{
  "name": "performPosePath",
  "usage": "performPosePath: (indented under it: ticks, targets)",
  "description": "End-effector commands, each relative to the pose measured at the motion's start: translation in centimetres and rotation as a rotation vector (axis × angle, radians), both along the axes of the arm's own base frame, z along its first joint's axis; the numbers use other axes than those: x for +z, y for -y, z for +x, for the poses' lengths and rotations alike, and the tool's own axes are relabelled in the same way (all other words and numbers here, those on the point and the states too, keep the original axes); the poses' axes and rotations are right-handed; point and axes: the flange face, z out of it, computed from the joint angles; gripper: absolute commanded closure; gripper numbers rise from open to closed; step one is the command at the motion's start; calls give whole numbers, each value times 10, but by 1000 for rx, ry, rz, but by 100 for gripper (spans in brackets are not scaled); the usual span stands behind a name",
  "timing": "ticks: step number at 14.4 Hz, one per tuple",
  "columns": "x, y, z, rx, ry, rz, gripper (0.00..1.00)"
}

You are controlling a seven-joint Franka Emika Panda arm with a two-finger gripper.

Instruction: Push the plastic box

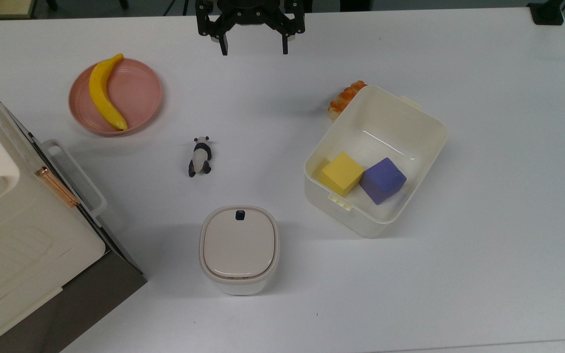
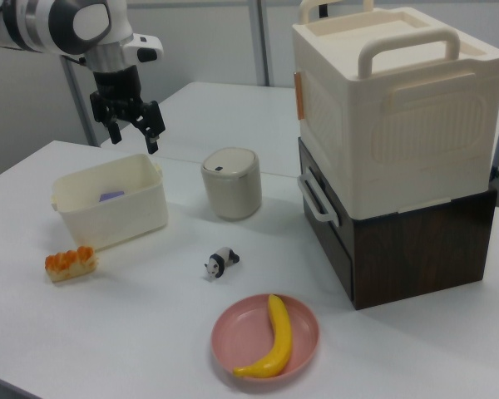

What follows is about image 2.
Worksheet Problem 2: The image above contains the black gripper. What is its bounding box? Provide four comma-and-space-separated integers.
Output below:
89, 66, 167, 156

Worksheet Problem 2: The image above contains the cream plastic box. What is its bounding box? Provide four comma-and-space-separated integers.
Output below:
51, 153, 170, 252

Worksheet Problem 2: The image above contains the large cream storage box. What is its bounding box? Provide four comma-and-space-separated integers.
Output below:
291, 0, 499, 219

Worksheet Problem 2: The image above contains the purple foam cube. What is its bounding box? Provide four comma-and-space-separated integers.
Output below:
98, 190, 128, 204

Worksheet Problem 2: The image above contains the beige small lidded trash can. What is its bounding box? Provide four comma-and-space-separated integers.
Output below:
200, 145, 263, 221

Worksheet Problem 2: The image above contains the orange glazed toy bread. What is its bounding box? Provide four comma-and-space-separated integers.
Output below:
45, 245, 100, 285

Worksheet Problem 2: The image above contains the black white panda toy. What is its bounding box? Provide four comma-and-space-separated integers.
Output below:
204, 246, 241, 280

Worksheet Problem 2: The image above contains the copper latch strip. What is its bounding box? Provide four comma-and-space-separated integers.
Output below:
294, 71, 306, 122

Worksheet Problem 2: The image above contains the pink round plate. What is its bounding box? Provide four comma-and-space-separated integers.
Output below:
210, 293, 320, 381

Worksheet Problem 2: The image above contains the yellow toy banana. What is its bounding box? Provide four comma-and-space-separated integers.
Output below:
232, 293, 294, 379

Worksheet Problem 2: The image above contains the grey metal frame post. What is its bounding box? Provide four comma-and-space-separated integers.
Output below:
59, 53, 100, 147
246, 0, 274, 87

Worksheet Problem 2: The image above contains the white drawer handle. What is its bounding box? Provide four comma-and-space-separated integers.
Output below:
297, 171, 342, 224

